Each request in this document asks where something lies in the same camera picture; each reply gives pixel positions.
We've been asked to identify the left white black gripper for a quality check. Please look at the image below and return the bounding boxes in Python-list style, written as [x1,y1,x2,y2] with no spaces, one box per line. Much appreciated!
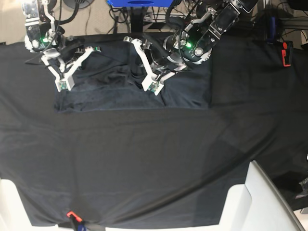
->
[123,36,187,95]

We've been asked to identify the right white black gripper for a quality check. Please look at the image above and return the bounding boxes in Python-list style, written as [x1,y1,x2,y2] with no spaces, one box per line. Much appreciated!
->
[41,46,101,92]

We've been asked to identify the dark grey T-shirt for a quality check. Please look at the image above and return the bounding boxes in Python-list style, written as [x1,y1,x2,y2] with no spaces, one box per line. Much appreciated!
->
[54,41,212,113]

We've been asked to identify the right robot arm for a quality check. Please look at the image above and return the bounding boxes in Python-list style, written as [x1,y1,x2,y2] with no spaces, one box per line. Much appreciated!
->
[22,0,101,92]

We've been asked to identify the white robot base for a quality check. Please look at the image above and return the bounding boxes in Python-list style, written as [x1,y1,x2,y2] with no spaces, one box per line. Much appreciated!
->
[0,179,59,231]
[218,161,304,231]

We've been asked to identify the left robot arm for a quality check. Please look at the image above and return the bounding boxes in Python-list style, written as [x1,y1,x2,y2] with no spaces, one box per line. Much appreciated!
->
[124,0,257,95]

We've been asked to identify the round grey floor fan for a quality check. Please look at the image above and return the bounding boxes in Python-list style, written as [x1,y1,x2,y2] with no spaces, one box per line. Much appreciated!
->
[63,0,93,9]

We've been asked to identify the blue box on stand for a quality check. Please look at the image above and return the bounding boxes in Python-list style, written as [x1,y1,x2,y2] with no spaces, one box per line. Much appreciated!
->
[106,0,173,7]

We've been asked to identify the black table cloth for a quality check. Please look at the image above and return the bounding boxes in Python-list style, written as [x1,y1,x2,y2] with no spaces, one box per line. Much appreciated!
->
[0,37,308,229]

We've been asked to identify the red black clamp right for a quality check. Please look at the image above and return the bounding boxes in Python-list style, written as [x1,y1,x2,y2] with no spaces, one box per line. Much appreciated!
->
[282,41,294,67]

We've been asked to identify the red blue clamp bottom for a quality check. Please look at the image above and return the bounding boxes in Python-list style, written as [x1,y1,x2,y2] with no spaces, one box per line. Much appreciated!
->
[66,211,87,231]

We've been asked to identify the blue clamp handle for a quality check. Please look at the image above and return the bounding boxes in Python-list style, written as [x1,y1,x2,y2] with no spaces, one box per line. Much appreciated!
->
[266,16,276,43]

